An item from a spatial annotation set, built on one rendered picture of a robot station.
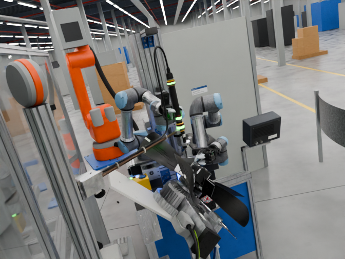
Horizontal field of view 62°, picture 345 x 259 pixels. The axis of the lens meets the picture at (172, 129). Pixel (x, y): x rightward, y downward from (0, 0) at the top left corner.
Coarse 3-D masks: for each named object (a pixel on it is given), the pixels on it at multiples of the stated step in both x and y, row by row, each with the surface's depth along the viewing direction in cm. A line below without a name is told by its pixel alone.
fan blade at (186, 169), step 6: (180, 162) 130; (186, 162) 140; (180, 168) 126; (186, 168) 135; (186, 174) 130; (192, 174) 143; (186, 180) 126; (192, 180) 140; (192, 186) 139; (192, 192) 134; (192, 198) 124
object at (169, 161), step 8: (152, 136) 162; (160, 136) 166; (144, 144) 153; (160, 144) 159; (168, 144) 163; (152, 152) 153; (160, 152) 156; (168, 152) 158; (176, 152) 161; (160, 160) 153; (168, 160) 156; (176, 160) 158; (168, 168) 154
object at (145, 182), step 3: (144, 174) 203; (138, 177) 200; (144, 177) 197; (147, 177) 197; (135, 180) 196; (138, 180) 195; (141, 180) 194; (144, 180) 195; (147, 180) 195; (141, 183) 195; (144, 183) 195; (147, 183) 196; (144, 186) 196; (147, 186) 196; (150, 186) 197; (150, 189) 198
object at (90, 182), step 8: (80, 176) 116; (88, 176) 114; (96, 176) 115; (80, 184) 111; (88, 184) 112; (96, 184) 115; (104, 184) 118; (80, 192) 111; (88, 192) 112; (96, 192) 115
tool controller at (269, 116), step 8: (272, 112) 217; (248, 120) 211; (256, 120) 210; (264, 120) 208; (272, 120) 209; (280, 120) 211; (248, 128) 208; (256, 128) 207; (264, 128) 210; (272, 128) 212; (248, 136) 211; (256, 136) 210; (264, 136) 213; (272, 136) 216; (248, 144) 215; (256, 144) 212
